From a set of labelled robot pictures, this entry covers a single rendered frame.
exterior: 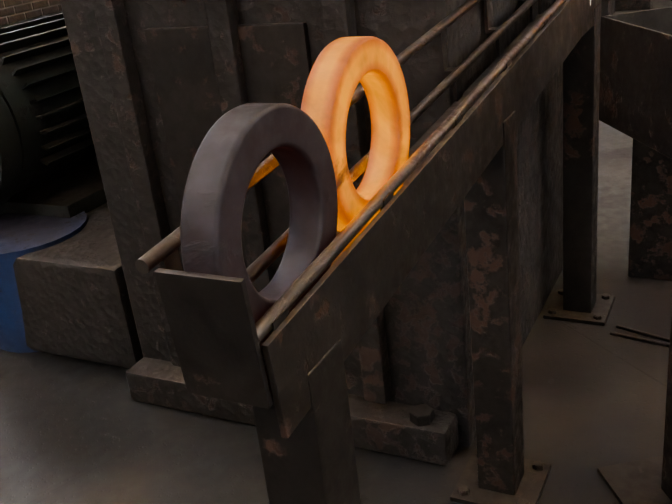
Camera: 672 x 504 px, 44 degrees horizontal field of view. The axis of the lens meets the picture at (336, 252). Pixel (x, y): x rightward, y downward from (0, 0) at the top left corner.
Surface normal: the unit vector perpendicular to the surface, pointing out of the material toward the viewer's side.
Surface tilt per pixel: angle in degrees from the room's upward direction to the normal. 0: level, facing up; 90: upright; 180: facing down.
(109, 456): 0
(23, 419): 0
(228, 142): 31
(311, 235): 57
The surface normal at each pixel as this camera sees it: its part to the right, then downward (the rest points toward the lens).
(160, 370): -0.11, -0.91
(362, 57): 0.89, 0.09
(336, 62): -0.32, -0.58
